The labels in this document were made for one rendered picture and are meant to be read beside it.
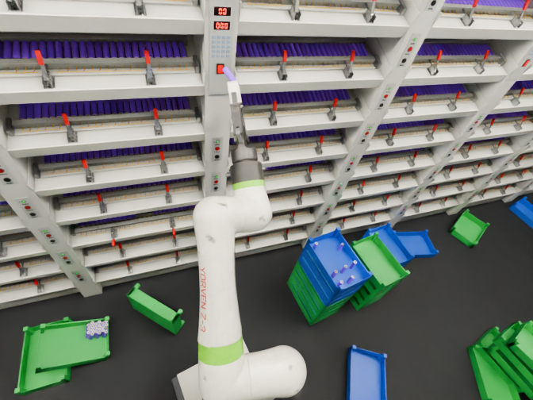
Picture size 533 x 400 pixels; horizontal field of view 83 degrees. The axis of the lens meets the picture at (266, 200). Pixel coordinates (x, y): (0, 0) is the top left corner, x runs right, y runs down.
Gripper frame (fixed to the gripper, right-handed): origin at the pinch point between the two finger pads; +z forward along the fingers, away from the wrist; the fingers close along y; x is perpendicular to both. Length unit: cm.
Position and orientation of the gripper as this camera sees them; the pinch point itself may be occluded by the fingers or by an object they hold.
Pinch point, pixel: (235, 94)
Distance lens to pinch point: 93.9
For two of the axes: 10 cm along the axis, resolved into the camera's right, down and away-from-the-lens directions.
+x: 9.9, -1.6, -0.7
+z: -1.5, -9.9, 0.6
